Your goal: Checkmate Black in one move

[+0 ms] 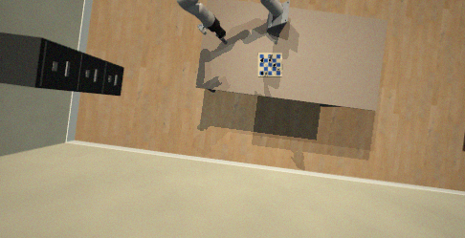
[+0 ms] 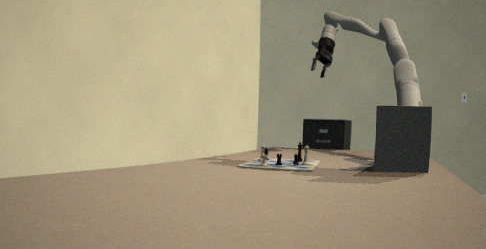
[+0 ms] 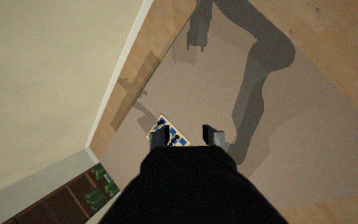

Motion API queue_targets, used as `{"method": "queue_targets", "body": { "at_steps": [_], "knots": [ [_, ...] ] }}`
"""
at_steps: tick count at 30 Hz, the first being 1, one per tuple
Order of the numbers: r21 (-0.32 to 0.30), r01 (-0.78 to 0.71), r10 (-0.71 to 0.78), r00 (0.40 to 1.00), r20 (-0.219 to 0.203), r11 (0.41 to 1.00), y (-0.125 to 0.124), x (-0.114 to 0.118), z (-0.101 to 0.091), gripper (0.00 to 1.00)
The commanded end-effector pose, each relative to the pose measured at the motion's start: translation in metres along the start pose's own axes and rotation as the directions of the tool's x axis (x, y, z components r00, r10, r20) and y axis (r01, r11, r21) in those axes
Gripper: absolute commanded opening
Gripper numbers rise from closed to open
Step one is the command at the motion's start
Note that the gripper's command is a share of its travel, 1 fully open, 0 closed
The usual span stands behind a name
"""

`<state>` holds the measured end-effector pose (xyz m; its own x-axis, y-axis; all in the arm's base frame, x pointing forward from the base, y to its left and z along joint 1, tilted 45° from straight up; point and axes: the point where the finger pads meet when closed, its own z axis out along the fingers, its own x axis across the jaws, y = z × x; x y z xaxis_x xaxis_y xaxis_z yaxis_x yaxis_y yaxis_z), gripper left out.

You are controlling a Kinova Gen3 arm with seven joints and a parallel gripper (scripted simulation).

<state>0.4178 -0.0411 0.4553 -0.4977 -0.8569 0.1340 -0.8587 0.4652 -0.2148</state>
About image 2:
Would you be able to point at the blue and cream chessboard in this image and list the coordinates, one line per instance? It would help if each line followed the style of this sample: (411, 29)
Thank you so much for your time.
(287, 165)

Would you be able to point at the white chess piece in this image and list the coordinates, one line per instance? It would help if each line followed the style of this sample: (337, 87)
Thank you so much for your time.
(264, 163)

